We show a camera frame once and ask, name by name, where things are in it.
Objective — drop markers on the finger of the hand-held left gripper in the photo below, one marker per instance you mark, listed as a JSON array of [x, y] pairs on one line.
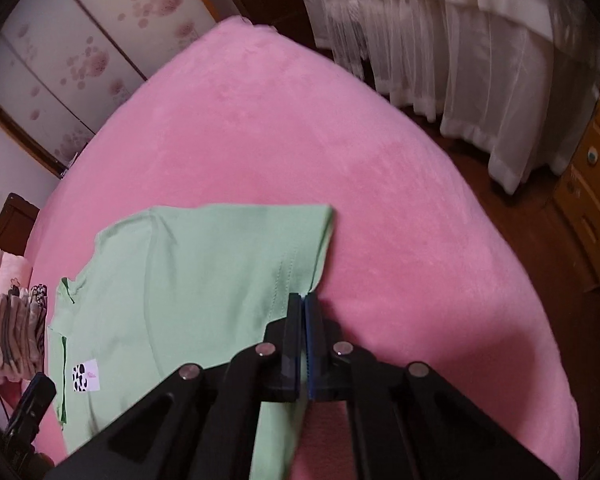
[[32, 400]]

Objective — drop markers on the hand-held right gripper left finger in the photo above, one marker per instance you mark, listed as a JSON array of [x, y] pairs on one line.
[[294, 330]]

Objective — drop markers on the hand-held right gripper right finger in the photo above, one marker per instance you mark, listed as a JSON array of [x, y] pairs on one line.
[[314, 340]]

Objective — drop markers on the light green t-shirt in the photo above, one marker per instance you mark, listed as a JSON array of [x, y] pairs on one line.
[[180, 270]]

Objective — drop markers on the stack of folded clothes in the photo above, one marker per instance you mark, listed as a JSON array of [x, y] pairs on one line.
[[10, 320]]

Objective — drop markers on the brown wooden headboard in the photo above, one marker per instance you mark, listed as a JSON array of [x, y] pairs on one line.
[[10, 220]]

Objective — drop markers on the pink fleece blanket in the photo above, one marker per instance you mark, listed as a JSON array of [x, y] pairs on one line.
[[330, 135]]

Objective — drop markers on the white sheer curtain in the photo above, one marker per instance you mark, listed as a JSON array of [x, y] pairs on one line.
[[480, 85]]

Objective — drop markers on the wooden drawer cabinet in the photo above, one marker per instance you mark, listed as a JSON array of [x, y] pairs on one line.
[[590, 185]]

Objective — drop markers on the floral sliding door wardrobe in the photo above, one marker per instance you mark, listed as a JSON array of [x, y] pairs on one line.
[[80, 35]]

